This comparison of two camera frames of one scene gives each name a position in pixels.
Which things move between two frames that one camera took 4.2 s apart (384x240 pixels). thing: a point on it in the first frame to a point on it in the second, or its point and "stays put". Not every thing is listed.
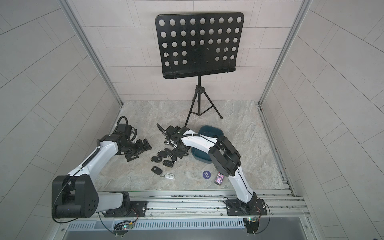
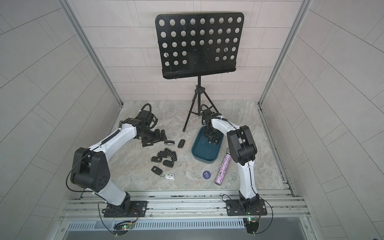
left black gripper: (140, 146) to (158, 137)
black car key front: (156, 170) stays put
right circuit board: (252, 224) stays put
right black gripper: (178, 153) to (206, 132)
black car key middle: (168, 163) stays put
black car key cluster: (168, 152) stays put
